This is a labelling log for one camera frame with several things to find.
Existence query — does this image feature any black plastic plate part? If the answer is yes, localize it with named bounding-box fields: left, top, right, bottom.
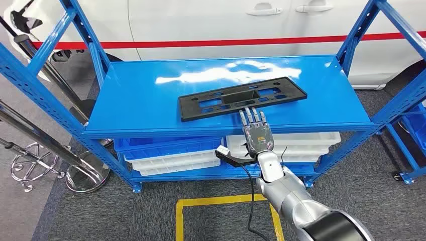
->
left=178, top=76, right=308, bottom=123

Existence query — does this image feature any yellow floor tape square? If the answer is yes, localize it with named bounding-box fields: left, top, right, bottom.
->
left=175, top=194, right=286, bottom=241

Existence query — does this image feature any white car with red stripe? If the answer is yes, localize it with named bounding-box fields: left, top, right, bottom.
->
left=3, top=0, right=426, bottom=90

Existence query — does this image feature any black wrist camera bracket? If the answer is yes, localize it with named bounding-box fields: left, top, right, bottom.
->
left=215, top=150, right=259, bottom=168

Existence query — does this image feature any blue metal shelf rack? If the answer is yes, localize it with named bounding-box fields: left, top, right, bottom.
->
left=0, top=0, right=426, bottom=194

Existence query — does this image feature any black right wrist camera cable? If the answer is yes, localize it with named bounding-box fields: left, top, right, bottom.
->
left=240, top=164, right=270, bottom=241

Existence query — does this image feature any blue plastic bin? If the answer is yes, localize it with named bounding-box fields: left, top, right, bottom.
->
left=114, top=136, right=223, bottom=154
left=124, top=139, right=223, bottom=163

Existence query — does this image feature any chrome wire stand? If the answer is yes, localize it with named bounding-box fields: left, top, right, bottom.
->
left=10, top=142, right=65, bottom=193

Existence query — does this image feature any blue metal rack with casters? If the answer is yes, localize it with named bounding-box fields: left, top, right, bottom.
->
left=376, top=101, right=426, bottom=185

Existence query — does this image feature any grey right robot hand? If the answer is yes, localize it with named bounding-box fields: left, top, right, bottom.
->
left=238, top=106, right=276, bottom=158

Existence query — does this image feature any black stanchion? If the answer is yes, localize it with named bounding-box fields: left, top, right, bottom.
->
left=0, top=15, right=114, bottom=148

